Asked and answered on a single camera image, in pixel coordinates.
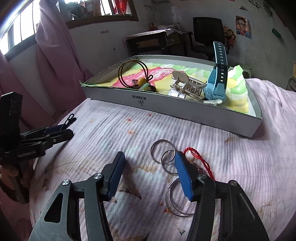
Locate white wall paper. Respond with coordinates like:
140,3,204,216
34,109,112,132
239,6,255,29

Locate black office chair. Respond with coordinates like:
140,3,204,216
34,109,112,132
186,17,229,60

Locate dark wooden desk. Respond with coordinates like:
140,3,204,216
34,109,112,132
125,28,186,56

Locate family cartoon wall poster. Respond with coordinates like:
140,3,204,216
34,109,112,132
223,26,239,49

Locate stack of books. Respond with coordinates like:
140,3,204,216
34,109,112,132
151,23,179,31

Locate beige hair claw clip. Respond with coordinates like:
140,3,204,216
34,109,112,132
170,70,208,101

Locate white alligator hair clip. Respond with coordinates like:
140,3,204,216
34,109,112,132
203,98,224,106

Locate green plastic stool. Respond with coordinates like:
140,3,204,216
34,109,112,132
236,62,251,78

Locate brown beaded hair tie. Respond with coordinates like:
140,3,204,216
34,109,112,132
118,60,158,91

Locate red string bracelet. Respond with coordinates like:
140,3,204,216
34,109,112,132
183,146,216,181

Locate colourful paper liner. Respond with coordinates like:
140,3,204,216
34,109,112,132
111,59,250,115

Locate pink curtain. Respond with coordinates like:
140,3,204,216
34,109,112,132
0,52,67,139
35,0,94,110

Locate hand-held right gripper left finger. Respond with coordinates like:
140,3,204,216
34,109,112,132
31,152,126,241

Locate large silver key ring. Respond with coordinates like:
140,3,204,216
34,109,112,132
165,178,196,217
169,177,197,212

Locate barred window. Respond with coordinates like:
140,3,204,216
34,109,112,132
0,0,139,61

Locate wall photos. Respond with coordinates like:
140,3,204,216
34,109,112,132
250,0,274,13

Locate person's left hand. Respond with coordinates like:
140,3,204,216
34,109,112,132
0,162,34,193

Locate white cardboard box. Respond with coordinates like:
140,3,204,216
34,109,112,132
80,54,263,138

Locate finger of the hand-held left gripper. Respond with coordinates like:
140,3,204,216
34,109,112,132
22,129,74,151
21,126,62,140

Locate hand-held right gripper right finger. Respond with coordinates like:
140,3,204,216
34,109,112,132
174,151,270,241

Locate small silver key ring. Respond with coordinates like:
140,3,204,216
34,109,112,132
161,149,180,174

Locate red hanging cloth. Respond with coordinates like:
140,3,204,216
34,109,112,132
113,0,128,15

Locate blue wrist watch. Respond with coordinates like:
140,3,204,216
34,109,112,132
203,41,229,101

